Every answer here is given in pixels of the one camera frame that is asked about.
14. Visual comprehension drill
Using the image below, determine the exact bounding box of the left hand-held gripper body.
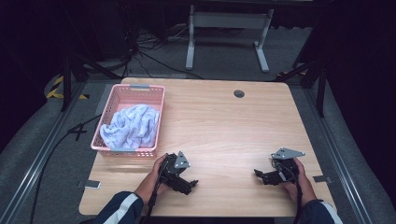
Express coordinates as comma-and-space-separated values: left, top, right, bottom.
160, 151, 191, 189

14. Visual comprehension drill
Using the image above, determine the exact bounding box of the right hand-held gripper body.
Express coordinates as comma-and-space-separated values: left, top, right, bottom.
270, 147, 306, 185

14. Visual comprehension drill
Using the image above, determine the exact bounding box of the white patterned towel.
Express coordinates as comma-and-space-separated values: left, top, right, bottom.
99, 104, 161, 149

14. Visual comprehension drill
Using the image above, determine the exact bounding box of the pink plastic basket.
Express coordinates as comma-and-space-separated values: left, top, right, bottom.
90, 83, 166, 158

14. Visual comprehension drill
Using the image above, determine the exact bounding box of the person's left hand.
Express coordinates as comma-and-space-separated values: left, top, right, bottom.
146, 153, 171, 197

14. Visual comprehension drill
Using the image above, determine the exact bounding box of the person's right hand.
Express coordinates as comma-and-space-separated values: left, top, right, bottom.
281, 158, 317, 204

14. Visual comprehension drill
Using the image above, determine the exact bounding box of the gray tape piece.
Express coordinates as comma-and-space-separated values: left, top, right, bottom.
312, 175, 332, 184
77, 179, 102, 189

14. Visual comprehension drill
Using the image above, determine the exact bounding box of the black metal stand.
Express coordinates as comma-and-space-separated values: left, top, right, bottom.
59, 0, 122, 112
275, 52, 328, 119

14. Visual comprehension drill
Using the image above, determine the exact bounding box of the black tape cross mark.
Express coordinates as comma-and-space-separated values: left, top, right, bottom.
67, 123, 88, 142

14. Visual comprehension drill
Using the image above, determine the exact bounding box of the yellow black hazard tape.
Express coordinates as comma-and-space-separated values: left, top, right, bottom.
46, 75, 90, 101

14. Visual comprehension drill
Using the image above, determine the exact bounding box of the right hand-held gripper black cable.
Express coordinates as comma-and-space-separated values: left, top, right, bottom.
291, 174, 304, 224

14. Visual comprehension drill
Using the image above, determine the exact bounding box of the hand-held gripper black cable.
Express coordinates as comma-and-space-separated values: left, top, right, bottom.
141, 161, 166, 224
291, 174, 304, 224

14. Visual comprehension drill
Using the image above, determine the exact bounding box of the left hand-held gripper black cable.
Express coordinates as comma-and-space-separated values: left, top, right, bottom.
141, 161, 166, 224

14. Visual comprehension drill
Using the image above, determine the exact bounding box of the tangle of floor cables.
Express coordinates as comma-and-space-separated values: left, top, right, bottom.
124, 24, 204, 80

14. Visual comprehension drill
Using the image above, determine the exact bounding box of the black floor cable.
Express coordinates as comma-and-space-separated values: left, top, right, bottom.
29, 114, 102, 224

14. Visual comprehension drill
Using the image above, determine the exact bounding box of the aluminium floor rail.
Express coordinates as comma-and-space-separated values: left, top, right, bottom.
0, 80, 87, 224

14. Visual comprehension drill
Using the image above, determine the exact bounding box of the gray metal desk frame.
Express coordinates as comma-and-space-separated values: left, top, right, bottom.
185, 4, 275, 74

